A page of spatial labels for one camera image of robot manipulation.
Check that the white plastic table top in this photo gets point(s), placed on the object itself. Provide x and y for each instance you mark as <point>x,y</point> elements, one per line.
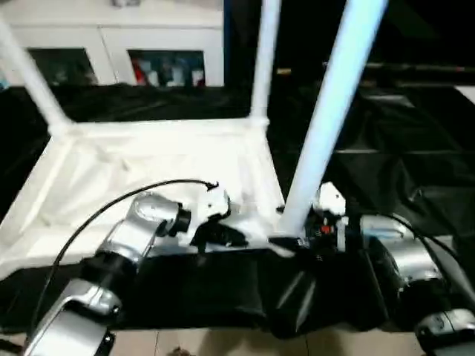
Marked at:
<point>111,170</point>

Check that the white plastic table leg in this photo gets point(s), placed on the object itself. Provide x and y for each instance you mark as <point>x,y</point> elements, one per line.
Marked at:
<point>264,59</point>
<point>33,78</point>
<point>330,111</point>

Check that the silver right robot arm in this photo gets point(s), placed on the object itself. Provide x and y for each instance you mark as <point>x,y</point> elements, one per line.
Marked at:
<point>404,263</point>

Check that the black table mat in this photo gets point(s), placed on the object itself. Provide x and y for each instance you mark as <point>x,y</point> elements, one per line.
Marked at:
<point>401,148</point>

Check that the black left robot foot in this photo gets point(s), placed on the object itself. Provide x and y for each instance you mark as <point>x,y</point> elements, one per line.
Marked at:
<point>177,353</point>

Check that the small yellow label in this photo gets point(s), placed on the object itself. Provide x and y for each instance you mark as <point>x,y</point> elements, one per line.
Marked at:
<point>283,72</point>

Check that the white glass door cabinet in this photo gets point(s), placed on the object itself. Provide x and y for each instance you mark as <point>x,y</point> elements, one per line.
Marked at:
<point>111,37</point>

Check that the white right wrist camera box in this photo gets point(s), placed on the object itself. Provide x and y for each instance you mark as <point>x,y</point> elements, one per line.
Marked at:
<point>330,200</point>

